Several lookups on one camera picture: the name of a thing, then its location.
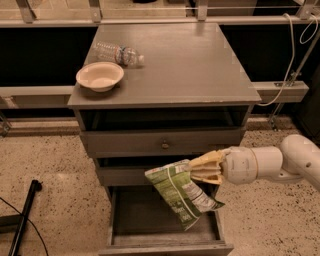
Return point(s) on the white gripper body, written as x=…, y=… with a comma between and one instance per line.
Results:
x=239, y=165

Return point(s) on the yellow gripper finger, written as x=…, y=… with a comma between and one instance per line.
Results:
x=209, y=161
x=207, y=177

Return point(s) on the green jalapeno chip bag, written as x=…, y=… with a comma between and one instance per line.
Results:
x=186, y=199

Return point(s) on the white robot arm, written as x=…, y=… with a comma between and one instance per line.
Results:
x=295, y=159

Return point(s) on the grey open bottom drawer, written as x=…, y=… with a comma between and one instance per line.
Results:
x=142, y=224

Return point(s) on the grey wooden drawer cabinet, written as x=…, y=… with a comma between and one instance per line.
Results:
x=191, y=79

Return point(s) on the grey middle drawer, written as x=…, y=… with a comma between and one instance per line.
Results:
x=134, y=176

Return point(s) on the grey top drawer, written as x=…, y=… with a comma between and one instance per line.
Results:
x=136, y=143

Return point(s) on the white paper bowl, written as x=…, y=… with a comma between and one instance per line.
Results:
x=100, y=76

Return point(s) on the clear plastic water bottle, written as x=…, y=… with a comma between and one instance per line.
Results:
x=121, y=55

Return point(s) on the black stand leg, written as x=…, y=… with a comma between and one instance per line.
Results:
x=16, y=223

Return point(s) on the metal railing frame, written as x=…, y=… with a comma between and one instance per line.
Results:
x=45, y=42

